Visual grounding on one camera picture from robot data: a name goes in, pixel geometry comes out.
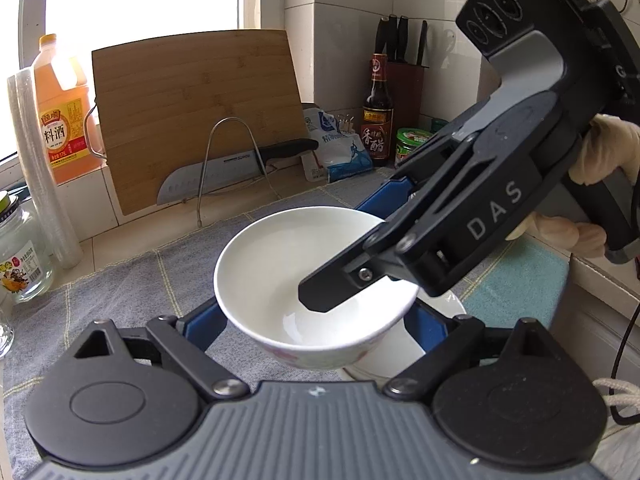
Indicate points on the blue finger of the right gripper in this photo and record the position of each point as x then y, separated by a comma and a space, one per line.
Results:
388, 198
360, 265

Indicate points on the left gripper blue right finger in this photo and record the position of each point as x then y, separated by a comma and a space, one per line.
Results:
427, 321

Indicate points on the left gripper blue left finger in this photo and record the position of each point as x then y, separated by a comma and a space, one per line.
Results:
203, 325

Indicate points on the white floral bowl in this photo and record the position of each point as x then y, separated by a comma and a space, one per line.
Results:
256, 279

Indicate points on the gloved right hand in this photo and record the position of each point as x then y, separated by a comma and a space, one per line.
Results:
611, 143

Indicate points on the grey teal dish towel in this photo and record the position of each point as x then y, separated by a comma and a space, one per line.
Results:
521, 278

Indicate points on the green lid sauce jar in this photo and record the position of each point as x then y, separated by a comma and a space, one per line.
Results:
408, 140

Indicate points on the blue white salt bag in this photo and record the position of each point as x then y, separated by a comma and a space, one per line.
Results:
340, 153

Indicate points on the dark vinegar bottle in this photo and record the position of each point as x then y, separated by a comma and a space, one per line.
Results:
377, 114

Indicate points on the green lid small spice jar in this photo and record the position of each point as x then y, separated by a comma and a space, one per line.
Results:
437, 124

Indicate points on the dark red knife block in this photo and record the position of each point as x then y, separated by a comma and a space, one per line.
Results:
405, 76

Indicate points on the glass jar yellow lid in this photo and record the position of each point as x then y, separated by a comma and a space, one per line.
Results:
26, 268

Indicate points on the bamboo cutting board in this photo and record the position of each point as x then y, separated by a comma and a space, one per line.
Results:
166, 102

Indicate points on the orange cooking wine jug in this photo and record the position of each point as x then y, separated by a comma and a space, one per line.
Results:
73, 144

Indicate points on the metal wire rack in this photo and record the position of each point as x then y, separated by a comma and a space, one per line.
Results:
218, 162

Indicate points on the black handled santoku knife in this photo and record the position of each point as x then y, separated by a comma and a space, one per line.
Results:
182, 183

